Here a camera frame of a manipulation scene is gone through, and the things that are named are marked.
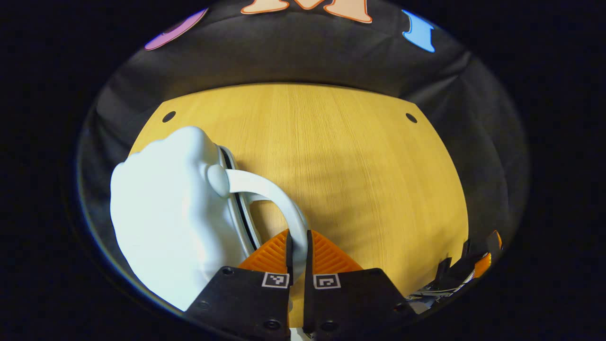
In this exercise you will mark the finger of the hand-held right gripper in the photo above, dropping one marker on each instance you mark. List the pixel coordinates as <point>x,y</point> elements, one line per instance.
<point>454,277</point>
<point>492,241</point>

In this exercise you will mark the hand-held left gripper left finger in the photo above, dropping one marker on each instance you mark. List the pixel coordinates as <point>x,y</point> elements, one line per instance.
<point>289,260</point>

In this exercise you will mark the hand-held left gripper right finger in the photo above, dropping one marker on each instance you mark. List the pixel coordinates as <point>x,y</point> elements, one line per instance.
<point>308,260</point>

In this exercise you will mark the light blue suitcase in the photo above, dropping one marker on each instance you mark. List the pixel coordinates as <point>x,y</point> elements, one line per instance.
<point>161,213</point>

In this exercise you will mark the black backdrop cloth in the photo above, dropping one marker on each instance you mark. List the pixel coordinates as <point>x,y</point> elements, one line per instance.
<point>293,57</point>

